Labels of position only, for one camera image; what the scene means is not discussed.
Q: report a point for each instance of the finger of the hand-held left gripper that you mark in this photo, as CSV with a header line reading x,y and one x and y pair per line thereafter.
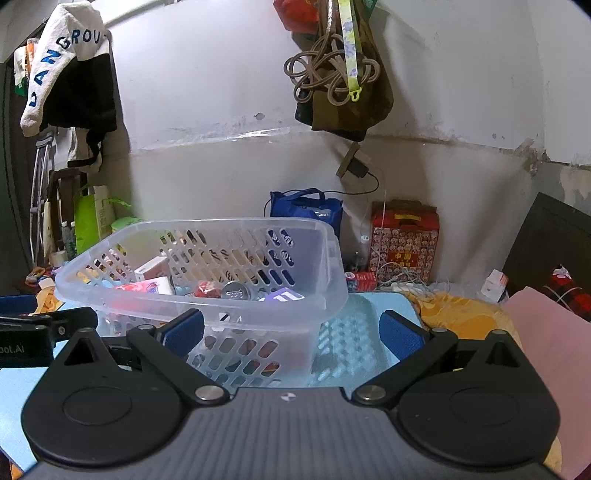
x,y
69,321
18,305

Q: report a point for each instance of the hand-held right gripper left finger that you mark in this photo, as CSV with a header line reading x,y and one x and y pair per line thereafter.
x,y
184,330

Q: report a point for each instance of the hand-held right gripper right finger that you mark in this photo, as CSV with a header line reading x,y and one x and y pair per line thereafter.
x,y
401,337

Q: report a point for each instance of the small red box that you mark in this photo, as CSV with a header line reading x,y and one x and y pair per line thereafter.
x,y
207,290

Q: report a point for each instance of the pink tissue pack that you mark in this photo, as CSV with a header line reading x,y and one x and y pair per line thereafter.
x,y
143,287

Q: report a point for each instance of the small round grey tin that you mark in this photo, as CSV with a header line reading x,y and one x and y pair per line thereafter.
x,y
236,290

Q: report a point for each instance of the pink and white box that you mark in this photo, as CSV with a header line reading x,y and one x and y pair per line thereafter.
x,y
152,267

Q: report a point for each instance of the purple and white box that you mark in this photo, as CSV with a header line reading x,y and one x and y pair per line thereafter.
x,y
284,295

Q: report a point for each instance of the clear plastic slotted basket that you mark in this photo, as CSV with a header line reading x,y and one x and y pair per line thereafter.
x,y
300,240

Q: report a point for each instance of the orange floral blanket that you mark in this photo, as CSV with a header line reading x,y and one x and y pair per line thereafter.
x,y
461,318

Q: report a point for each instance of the red and white carton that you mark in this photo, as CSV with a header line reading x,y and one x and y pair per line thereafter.
x,y
362,280

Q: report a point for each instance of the clear water bottle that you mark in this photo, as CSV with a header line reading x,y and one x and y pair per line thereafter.
x,y
73,240
65,240

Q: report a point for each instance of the red patterned gift box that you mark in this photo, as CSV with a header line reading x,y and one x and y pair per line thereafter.
x,y
406,244

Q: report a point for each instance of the green paper bag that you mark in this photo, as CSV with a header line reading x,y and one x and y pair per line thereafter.
x,y
85,221

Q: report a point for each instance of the small white box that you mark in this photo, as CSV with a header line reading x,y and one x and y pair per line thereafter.
x,y
494,284

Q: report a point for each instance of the metal crutch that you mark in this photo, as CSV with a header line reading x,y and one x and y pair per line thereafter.
x,y
37,194

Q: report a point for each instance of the dark wooden chair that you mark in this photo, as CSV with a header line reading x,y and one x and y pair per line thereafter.
x,y
62,177

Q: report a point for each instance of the pink cloth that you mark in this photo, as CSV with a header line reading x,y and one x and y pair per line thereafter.
x,y
554,369

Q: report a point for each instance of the blue fabric bag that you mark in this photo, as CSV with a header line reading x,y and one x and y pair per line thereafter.
x,y
300,207

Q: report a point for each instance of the white cloth with black trim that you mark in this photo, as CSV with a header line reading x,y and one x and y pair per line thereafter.
x,y
78,147

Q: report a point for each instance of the red plaid cloth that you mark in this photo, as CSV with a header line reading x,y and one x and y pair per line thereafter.
x,y
568,295

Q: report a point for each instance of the black charger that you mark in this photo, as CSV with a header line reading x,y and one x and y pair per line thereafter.
x,y
359,168

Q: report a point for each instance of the dark wooden headboard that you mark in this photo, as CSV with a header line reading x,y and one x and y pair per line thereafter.
x,y
549,240

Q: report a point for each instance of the black garment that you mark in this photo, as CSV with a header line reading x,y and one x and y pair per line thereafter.
x,y
78,97

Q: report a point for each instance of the camouflage bag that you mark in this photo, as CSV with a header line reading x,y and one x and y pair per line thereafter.
x,y
341,120

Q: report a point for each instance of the white and green plastic bag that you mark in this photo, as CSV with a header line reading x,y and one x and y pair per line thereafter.
x,y
21,69

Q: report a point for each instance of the white garment with blue letters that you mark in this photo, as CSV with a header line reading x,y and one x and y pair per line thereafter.
x,y
51,60

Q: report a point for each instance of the red hanging bag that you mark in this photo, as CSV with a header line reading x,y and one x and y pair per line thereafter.
x,y
295,14

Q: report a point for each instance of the wooden wall block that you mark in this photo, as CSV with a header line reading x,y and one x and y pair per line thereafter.
x,y
346,159

